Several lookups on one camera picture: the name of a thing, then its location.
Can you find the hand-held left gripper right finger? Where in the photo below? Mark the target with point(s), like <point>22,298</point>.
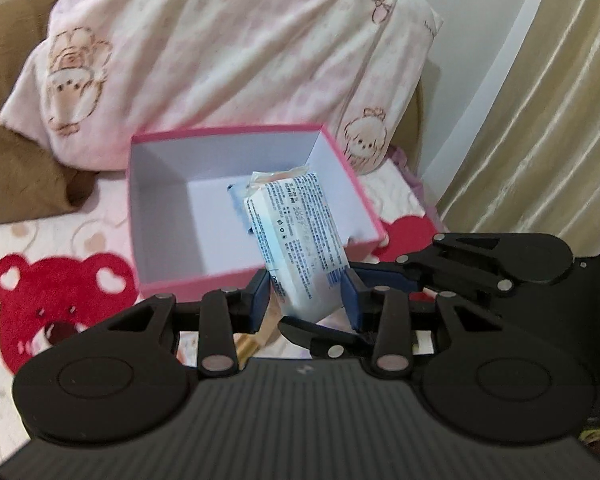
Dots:
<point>351,300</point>

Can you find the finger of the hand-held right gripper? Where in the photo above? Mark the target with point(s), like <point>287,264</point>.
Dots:
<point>460,260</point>
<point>320,340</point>

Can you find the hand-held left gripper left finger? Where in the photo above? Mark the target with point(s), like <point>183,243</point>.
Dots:
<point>261,300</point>

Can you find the foundation bottle with gold cap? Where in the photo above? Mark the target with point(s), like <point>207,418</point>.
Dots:
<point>252,342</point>

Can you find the white tissue packet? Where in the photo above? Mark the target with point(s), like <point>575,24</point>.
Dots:
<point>295,240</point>

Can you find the pink cardboard box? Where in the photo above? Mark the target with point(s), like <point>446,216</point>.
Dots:
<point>180,200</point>

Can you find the beige curtain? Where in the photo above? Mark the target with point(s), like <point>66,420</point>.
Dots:
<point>555,110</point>

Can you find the red bear printed blanket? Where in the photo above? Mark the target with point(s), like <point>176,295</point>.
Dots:
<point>55,240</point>

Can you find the pink printed pillow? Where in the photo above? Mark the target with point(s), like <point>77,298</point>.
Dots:
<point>205,50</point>

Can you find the brown pillow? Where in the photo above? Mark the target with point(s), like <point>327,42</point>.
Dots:
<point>10,180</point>

